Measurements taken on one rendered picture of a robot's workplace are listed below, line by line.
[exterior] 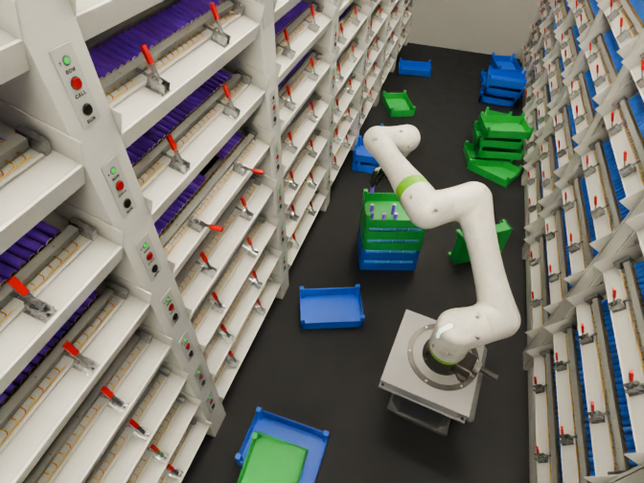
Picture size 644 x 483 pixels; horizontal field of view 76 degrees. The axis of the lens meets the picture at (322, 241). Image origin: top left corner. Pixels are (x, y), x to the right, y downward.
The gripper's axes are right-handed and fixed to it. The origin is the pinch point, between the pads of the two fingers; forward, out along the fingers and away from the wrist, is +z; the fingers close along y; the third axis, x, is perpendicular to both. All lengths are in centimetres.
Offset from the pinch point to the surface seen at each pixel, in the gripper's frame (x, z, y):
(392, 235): -25.2, 12.6, 0.6
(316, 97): 48.7, -5.8, -9.4
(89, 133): -11, -99, -106
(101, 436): -53, -50, -129
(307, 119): 36.3, -9.3, -21.8
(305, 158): 26.2, 7.6, -24.0
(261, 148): 10, -42, -60
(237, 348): -42, 19, -88
